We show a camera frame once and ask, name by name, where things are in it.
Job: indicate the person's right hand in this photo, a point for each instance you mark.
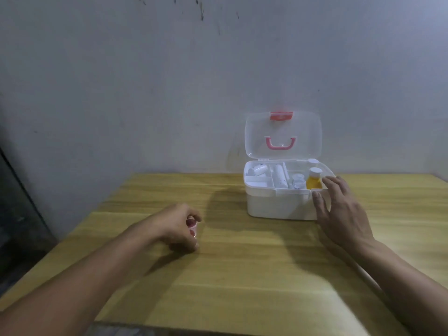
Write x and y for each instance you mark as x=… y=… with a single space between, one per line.
x=344 y=216

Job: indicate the person's left hand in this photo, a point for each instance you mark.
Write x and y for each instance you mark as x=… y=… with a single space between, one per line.
x=173 y=225

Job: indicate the person's left fingers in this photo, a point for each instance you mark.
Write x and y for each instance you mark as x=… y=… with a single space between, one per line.
x=185 y=215

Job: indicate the person's right thumb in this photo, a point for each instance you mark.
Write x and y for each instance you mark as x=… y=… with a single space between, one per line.
x=318 y=204

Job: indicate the small white bottle red label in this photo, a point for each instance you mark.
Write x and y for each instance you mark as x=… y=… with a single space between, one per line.
x=192 y=228

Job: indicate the person's right forearm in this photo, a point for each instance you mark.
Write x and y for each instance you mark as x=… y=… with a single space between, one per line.
x=409 y=286

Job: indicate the person's left forearm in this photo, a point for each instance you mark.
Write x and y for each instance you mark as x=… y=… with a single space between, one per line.
x=80 y=276

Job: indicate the yellow bottle white cap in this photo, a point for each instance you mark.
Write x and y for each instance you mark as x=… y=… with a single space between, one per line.
x=314 y=179

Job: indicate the small clear round jar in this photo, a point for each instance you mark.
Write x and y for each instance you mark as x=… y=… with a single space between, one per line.
x=298 y=181

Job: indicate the white plastic storage box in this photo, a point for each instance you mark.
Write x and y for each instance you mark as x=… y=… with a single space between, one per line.
x=280 y=204

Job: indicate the white tube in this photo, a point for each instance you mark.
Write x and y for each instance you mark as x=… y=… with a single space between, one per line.
x=281 y=176

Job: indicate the white divided tray insert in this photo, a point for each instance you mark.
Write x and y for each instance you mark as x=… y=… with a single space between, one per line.
x=273 y=178

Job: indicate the white bandage roll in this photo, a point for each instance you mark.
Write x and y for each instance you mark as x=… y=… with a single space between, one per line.
x=259 y=170

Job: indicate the clear plastic box lid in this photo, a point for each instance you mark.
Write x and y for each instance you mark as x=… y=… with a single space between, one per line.
x=282 y=138

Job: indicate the pink lid latch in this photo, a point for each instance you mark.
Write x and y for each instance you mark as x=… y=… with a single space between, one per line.
x=281 y=116

